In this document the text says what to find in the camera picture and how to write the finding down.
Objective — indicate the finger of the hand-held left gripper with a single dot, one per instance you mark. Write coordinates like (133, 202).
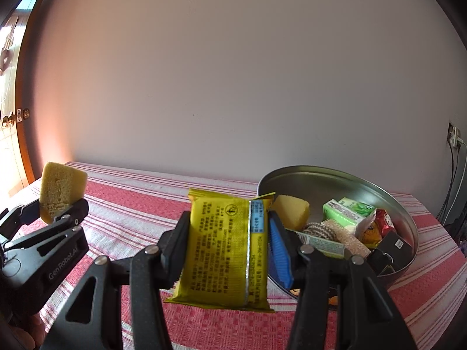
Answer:
(74, 211)
(18, 218)

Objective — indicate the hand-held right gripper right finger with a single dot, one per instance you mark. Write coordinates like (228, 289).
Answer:
(281, 259)

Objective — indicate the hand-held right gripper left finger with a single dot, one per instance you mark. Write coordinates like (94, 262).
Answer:
(175, 255)

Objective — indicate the large yellow sponge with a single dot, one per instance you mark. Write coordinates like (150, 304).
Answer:
(58, 186)

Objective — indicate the small green tissue pack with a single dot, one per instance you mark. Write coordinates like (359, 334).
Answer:
(343, 213)
(323, 246)

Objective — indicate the yellow foil snack packet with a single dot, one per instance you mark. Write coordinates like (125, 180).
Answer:
(219, 248)

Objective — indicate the small yellow sponge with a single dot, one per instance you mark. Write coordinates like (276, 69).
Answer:
(292, 211)

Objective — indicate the blue round cookie tin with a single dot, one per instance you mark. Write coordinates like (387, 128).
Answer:
(328, 178)

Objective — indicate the red packet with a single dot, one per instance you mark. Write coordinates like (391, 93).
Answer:
(385, 222)

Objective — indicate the black box with white label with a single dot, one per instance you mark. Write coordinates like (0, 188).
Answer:
(392, 253)

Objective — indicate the red white striped tablecloth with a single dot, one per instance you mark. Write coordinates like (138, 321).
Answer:
(127, 204)

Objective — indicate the wooden door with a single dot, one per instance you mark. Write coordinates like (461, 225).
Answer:
(25, 135)

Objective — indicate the brass latch plate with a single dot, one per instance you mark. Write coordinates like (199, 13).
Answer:
(23, 114)

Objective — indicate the wall socket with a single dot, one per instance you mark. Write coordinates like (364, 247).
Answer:
(451, 133)

